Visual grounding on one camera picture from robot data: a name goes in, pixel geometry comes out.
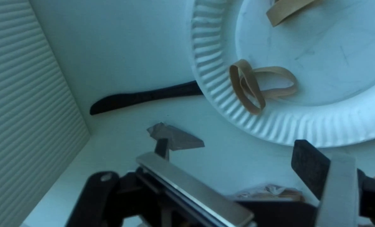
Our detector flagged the white paper plate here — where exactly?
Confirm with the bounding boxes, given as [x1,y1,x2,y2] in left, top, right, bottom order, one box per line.
[187,0,375,147]

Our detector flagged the black pen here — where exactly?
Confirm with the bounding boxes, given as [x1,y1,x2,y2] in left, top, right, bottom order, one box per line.
[89,80,202,114]

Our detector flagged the rubber bands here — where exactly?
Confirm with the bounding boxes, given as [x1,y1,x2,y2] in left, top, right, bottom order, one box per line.
[228,0,315,114]

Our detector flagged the gripper right finger with silver pad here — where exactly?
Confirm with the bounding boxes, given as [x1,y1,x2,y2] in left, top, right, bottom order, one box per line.
[290,138,365,227]

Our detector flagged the gripper left finger with silver pad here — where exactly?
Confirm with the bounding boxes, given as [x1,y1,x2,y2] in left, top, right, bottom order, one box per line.
[136,152,255,227]

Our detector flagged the white ribbed storage bin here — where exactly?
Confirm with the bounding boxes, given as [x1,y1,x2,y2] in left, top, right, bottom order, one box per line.
[0,0,88,227]

